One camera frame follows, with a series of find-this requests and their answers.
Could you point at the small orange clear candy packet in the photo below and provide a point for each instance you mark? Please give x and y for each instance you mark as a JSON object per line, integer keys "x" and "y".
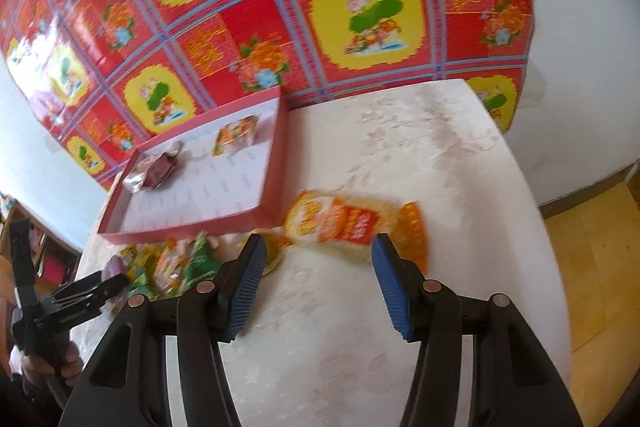
{"x": 235, "y": 134}

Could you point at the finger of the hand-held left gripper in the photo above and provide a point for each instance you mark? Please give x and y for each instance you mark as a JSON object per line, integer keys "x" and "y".
{"x": 24, "y": 257}
{"x": 95, "y": 289}

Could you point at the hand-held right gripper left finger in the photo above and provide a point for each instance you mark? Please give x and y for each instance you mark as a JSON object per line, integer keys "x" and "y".
{"x": 246, "y": 287}

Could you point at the orange burger gummy packet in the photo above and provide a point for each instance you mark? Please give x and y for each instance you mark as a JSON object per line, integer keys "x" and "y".
{"x": 170, "y": 267}

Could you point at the person's left hand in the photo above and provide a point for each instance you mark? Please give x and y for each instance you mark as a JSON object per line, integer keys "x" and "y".
{"x": 70, "y": 364}

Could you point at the yellow candy packet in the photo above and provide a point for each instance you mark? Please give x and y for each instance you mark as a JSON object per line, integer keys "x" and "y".
{"x": 132, "y": 254}

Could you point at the orange rice cracker packet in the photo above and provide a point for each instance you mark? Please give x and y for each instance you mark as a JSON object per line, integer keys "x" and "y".
{"x": 345, "y": 222}

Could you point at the small purple jelly cup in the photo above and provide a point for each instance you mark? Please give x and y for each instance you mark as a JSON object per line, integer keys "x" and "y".
{"x": 112, "y": 267}

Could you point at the red floral printed cloth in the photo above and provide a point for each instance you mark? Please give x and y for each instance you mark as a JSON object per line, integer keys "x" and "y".
{"x": 300, "y": 7}

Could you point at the wooden shelf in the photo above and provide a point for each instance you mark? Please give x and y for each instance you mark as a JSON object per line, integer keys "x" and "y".
{"x": 45, "y": 247}

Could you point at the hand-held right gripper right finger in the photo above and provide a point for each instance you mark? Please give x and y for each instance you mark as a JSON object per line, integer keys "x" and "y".
{"x": 391, "y": 287}

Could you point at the pink and maroon snack pouch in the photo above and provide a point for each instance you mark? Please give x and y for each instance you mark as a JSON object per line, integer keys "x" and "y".
{"x": 152, "y": 169}

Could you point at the pink cardboard box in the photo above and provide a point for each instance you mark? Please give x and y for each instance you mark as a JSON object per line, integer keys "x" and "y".
{"x": 200, "y": 192}

